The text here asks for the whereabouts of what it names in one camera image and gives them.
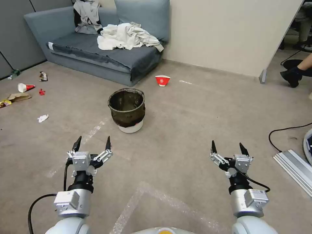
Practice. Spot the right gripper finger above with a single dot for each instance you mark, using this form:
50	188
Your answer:
244	150
214	147

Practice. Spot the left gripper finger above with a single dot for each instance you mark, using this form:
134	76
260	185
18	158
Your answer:
77	145
108	145

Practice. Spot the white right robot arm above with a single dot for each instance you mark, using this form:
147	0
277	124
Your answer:
246	204

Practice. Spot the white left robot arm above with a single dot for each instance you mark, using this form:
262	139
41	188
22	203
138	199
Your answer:
73	226

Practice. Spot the white trash can black liner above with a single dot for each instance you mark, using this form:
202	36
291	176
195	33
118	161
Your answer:
126	114

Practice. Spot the white crumpled tissue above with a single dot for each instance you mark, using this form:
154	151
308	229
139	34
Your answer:
43	118

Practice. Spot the small red crumpled scrap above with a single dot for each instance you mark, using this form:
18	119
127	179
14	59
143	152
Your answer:
42	92

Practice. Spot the white and blue round device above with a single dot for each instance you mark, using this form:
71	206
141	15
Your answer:
309	146

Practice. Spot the brown paper bag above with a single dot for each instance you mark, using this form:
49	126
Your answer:
19	97

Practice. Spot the grey metal partition foot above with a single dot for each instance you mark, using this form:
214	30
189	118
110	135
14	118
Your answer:
262	76

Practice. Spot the crumpled snack wrapper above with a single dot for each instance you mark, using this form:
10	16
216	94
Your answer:
43	76

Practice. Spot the red and white paper cup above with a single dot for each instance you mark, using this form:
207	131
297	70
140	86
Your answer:
24	87

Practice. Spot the yellow snack wrapper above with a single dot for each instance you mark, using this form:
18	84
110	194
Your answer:
5	103

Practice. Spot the red paper bowl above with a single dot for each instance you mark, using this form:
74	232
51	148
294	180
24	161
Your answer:
162	81

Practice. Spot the person's black shoe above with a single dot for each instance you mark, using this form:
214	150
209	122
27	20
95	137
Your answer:
291	75

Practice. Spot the white robot front shell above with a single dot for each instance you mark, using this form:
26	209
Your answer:
158	231

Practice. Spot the green plastic bottle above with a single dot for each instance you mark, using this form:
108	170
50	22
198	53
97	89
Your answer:
14	73

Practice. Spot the grey fabric sofa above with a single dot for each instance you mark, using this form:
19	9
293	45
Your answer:
80	46

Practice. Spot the person's leg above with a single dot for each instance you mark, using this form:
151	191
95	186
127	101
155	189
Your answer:
306	64

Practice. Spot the white crumpled clothing pile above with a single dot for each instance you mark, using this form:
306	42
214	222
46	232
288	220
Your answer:
122	36

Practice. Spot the black and white garment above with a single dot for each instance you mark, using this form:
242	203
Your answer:
85	14

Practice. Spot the grey sofa back cushion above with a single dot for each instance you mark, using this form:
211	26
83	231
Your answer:
146	17

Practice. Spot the person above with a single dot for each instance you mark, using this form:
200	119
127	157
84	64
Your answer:
304	29

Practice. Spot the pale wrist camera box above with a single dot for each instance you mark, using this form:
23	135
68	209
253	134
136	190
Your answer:
241	163
81	162

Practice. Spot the aluminium rail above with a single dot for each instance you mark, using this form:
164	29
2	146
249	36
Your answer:
295	165

